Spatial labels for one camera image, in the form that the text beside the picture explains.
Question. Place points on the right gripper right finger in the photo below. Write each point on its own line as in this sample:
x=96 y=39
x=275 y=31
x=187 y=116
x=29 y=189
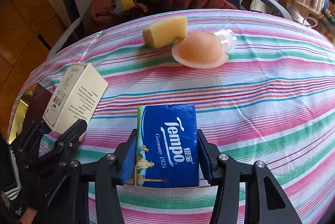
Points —
x=265 y=200

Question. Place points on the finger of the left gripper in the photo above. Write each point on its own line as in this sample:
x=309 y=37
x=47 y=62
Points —
x=30 y=137
x=62 y=147

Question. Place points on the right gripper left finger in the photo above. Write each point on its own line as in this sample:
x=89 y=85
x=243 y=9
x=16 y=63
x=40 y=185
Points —
x=112 y=170

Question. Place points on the cream cardboard box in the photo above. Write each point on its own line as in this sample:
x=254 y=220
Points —
x=76 y=97

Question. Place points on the blue Tempo tissue pack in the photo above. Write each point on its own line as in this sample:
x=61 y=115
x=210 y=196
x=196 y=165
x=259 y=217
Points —
x=167 y=147

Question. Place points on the peach silicone cup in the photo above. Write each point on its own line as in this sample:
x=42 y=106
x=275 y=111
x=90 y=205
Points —
x=199 y=51

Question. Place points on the dark red gift box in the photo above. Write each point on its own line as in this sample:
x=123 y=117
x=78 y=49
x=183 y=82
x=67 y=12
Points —
x=31 y=106

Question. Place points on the striped bed sheet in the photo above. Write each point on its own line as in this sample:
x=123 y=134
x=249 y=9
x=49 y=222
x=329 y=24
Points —
x=273 y=101

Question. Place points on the small clear plastic bottle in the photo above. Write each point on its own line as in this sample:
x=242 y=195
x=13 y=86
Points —
x=227 y=39

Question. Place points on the dark red jacket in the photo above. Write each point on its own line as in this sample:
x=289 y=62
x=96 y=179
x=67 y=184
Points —
x=103 y=15

